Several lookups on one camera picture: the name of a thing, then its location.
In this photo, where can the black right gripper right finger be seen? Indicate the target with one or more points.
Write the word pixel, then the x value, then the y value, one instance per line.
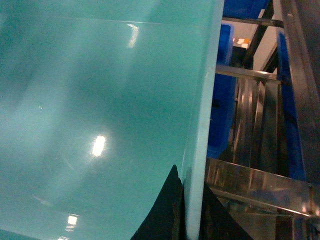
pixel 216 222

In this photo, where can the blue bin at right edge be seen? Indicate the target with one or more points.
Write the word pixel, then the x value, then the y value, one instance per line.
pixel 293 143

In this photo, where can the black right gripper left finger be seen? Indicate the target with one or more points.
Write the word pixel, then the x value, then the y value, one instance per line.
pixel 166 219

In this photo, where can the teal plastic bin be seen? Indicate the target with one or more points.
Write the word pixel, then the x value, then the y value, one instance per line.
pixel 98 100

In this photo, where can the stainless steel shelf frame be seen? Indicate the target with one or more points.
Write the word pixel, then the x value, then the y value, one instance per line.
pixel 251 176

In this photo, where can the blue bin beside teal bin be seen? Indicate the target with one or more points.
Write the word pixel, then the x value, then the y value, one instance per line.
pixel 223 99

